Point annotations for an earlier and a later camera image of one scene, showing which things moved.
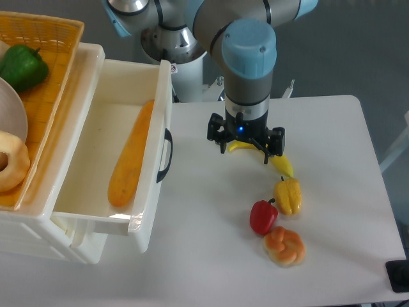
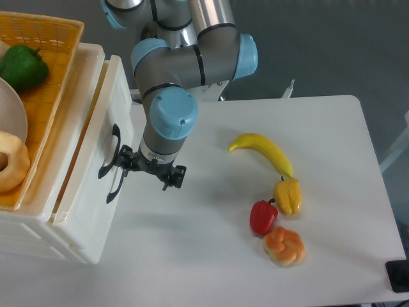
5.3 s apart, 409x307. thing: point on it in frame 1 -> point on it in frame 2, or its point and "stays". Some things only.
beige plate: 13,118 stays
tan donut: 18,160 stays
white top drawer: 105,93 -> 87,226
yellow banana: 280,162 stays
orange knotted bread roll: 285,247 stays
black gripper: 237,126 -> 125,160
